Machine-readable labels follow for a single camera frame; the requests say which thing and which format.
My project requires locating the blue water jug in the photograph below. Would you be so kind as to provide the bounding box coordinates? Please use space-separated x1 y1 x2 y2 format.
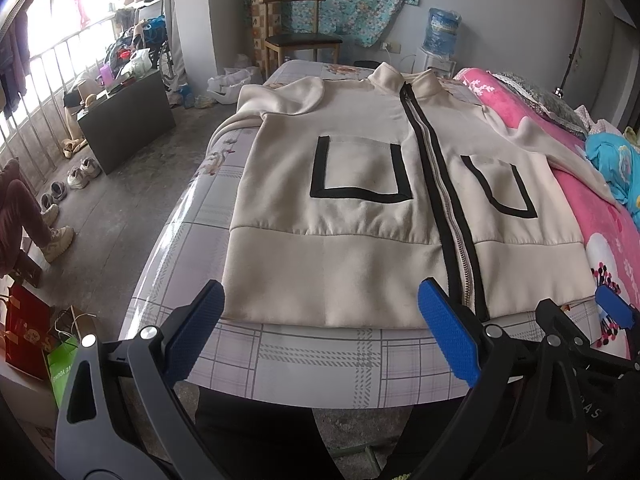
422 8 461 58

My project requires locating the white sneaker pair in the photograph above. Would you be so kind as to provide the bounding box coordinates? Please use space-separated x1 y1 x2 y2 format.
66 157 102 190

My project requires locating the wall power socket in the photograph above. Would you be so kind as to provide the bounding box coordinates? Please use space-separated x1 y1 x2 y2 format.
381 41 401 54

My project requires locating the person in maroon trousers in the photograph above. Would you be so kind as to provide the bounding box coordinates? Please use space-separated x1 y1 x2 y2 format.
0 158 75 276

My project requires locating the dark low cabinet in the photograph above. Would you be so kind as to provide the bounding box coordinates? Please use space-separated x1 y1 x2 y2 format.
78 70 176 174

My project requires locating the pink floral fleece blanket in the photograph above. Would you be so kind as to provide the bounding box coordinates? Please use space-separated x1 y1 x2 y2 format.
453 66 640 356

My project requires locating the white plastic bag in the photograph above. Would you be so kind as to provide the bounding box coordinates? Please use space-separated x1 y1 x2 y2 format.
206 66 262 105

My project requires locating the wooden chair black seat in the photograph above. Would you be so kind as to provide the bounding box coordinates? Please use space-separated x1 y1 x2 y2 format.
259 0 343 77

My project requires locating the beige zip jacket black trim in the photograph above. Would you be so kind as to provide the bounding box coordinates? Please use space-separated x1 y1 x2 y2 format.
215 64 611 330

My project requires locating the grey slipper pair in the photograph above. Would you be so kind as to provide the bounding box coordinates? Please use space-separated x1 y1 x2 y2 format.
40 181 67 211

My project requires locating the red gift bag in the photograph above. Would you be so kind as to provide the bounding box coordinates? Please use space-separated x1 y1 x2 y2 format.
4 282 54 382

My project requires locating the grey patterned pillow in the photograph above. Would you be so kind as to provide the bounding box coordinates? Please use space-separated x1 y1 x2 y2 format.
492 72 588 141

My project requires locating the blue bicycle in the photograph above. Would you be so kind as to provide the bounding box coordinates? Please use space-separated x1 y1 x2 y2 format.
112 14 175 78

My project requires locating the cyan cartoon clothing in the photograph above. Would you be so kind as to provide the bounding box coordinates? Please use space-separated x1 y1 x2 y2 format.
586 132 640 228

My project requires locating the green paper bag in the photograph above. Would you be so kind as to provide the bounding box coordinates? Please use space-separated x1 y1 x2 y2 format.
47 336 79 408

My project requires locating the patterned cardboard box stack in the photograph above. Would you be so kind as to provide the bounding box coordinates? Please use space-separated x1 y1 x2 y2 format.
250 0 282 79

